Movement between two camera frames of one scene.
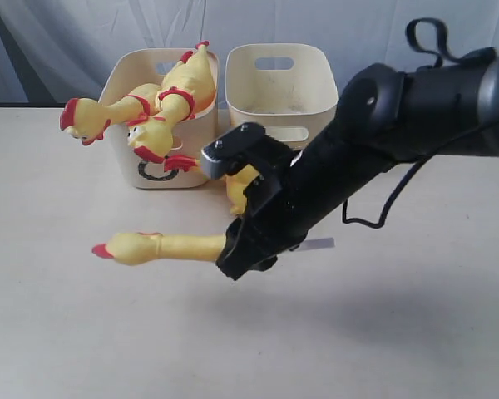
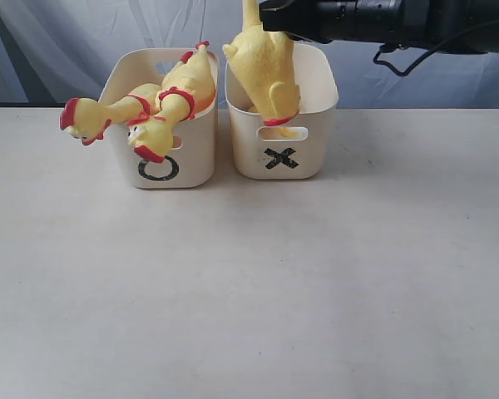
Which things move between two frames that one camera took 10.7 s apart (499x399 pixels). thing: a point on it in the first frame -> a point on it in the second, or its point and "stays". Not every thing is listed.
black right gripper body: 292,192 -> 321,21
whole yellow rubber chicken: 89,120 stays
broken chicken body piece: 235,182 -> 264,62
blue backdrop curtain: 39,53 stays
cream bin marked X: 288,89 stays
